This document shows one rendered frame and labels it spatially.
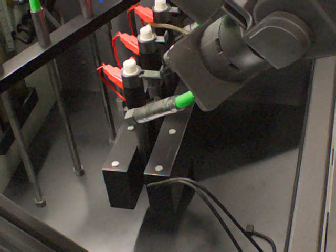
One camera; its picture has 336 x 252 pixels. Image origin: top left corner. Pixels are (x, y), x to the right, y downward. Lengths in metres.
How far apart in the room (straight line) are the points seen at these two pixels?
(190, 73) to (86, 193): 0.58
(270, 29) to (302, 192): 0.52
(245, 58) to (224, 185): 0.61
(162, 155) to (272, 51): 0.52
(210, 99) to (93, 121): 0.70
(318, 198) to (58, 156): 0.50
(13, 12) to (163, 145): 0.37
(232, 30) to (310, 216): 0.44
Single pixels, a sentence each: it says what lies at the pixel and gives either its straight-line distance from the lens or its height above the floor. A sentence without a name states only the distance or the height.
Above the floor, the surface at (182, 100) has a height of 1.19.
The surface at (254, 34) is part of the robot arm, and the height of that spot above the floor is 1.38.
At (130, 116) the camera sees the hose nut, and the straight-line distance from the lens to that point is 0.79.
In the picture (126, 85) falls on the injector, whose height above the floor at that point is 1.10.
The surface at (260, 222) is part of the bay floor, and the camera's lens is 1.06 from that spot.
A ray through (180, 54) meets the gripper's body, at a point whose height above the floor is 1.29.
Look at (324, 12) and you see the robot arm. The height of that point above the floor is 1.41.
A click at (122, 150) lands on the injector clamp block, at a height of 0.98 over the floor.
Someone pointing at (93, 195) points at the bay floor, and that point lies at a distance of 1.14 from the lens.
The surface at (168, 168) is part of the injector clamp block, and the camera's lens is 0.94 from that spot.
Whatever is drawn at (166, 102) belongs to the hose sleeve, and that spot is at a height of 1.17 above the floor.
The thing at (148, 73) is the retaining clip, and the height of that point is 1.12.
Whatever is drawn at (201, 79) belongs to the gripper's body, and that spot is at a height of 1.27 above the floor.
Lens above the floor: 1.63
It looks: 40 degrees down
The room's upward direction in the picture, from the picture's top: 8 degrees counter-clockwise
